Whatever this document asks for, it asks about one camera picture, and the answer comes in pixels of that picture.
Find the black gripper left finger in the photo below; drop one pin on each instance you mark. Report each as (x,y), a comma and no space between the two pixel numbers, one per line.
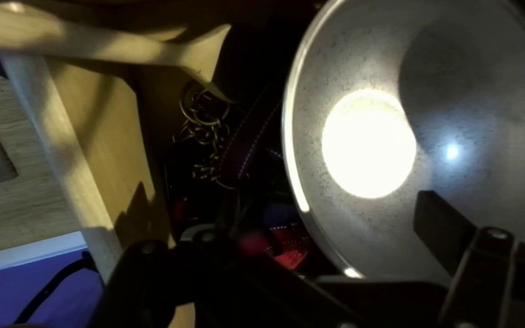
(227,221)

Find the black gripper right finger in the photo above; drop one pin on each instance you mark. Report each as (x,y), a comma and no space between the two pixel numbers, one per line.
(446,224)

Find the silver metal bowl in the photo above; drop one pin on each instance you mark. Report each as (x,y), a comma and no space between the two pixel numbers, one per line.
(488,91)

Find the open light wood drawer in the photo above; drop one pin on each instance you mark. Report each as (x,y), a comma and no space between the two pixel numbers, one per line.
(92,151)

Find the red plastic item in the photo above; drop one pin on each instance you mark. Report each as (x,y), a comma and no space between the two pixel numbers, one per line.
(275,248)

